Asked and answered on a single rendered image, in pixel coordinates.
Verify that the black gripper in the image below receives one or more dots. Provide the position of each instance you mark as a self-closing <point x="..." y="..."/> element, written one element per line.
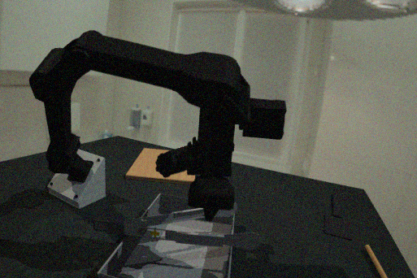
<point x="211" y="191"/>

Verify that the light wooden board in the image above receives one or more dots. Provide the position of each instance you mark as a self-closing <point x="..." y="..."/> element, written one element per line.
<point x="144" y="169"/>

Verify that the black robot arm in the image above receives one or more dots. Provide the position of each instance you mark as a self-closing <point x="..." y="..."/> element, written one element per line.
<point x="210" y="81"/>

